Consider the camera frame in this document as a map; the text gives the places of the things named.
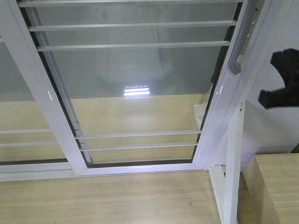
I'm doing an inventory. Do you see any white diagonal support brace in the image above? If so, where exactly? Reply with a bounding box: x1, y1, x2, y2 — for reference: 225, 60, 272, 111
209, 102, 245, 224

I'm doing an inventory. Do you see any light wooden box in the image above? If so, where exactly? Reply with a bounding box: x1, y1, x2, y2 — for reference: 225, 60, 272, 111
237, 154, 299, 224

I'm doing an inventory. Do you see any fixed glass panel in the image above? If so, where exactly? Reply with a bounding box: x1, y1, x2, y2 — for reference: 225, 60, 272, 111
0, 40, 67, 165

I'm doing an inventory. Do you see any white framed sliding glass door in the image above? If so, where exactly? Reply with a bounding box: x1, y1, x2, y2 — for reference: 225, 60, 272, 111
0, 0, 269, 176

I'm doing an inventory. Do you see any grey door handle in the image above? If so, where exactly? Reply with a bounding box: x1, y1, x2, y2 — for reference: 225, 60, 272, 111
228, 0, 257, 75

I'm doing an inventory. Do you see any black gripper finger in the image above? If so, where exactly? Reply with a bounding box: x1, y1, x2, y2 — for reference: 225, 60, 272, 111
258, 87, 299, 109
270, 48, 299, 86

